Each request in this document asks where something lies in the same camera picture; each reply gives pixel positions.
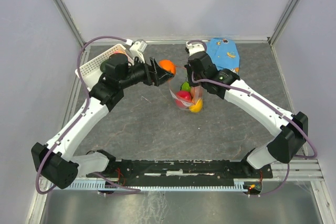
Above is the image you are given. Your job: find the white plastic basket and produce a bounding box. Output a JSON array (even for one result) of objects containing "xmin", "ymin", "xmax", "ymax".
[{"xmin": 79, "ymin": 44, "xmax": 126, "ymax": 91}]

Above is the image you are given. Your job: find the brown egg toy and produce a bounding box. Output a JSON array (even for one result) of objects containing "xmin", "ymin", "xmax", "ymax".
[{"xmin": 190, "ymin": 86, "xmax": 203, "ymax": 103}]

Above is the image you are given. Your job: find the dark green avocado toy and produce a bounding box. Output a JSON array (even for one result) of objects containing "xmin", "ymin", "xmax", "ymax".
[{"xmin": 100, "ymin": 62, "xmax": 106, "ymax": 72}]

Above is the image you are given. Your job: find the orange toy fruit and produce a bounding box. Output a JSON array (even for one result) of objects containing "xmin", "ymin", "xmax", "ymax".
[{"xmin": 159, "ymin": 59, "xmax": 176, "ymax": 75}]

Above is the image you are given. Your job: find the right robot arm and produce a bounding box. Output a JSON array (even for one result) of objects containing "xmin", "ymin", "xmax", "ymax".
[{"xmin": 185, "ymin": 51, "xmax": 308, "ymax": 177}]

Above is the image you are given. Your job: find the yellow lemon toy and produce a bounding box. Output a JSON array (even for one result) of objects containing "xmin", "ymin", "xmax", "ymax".
[{"xmin": 188, "ymin": 98, "xmax": 203, "ymax": 113}]

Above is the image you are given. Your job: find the light blue cable duct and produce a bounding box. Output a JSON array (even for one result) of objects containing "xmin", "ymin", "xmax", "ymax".
[{"xmin": 65, "ymin": 179, "xmax": 248, "ymax": 193}]

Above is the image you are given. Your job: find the red apple toy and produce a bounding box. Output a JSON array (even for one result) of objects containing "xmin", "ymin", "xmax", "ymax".
[{"xmin": 175, "ymin": 91, "xmax": 192, "ymax": 108}]

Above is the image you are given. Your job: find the peach toy fruit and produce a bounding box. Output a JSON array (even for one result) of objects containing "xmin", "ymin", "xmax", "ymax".
[{"xmin": 113, "ymin": 50, "xmax": 126, "ymax": 55}]

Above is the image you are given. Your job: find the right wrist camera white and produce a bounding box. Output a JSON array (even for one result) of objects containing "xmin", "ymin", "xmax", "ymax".
[{"xmin": 185, "ymin": 40, "xmax": 207, "ymax": 56}]

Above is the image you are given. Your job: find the blue patterned cloth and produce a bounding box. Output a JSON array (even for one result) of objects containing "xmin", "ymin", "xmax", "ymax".
[{"xmin": 206, "ymin": 38, "xmax": 240, "ymax": 74}]

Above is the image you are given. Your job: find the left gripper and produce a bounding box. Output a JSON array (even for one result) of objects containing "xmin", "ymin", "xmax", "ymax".
[{"xmin": 119, "ymin": 55, "xmax": 174, "ymax": 89}]

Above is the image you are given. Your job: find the green watermelon toy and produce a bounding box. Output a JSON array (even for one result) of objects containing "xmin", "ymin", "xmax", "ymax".
[{"xmin": 180, "ymin": 81, "xmax": 191, "ymax": 92}]

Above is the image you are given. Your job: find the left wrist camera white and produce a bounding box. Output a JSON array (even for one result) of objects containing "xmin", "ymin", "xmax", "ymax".
[{"xmin": 125, "ymin": 39, "xmax": 147, "ymax": 63}]

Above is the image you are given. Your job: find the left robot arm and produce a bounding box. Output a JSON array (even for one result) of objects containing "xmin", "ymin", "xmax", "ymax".
[{"xmin": 31, "ymin": 53, "xmax": 175, "ymax": 189}]

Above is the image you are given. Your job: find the clear zip top bag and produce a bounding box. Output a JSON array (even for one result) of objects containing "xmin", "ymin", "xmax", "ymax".
[{"xmin": 168, "ymin": 65, "xmax": 204, "ymax": 113}]

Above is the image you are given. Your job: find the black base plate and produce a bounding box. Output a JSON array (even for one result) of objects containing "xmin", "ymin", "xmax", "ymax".
[{"xmin": 101, "ymin": 159, "xmax": 273, "ymax": 187}]

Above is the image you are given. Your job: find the aluminium frame rail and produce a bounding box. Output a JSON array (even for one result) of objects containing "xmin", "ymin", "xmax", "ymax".
[{"xmin": 41, "ymin": 159, "xmax": 322, "ymax": 187}]

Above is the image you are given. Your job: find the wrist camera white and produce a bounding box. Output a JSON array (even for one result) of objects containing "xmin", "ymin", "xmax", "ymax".
[
  {"xmin": 185, "ymin": 40, "xmax": 207, "ymax": 56},
  {"xmin": 125, "ymin": 39, "xmax": 147, "ymax": 63}
]

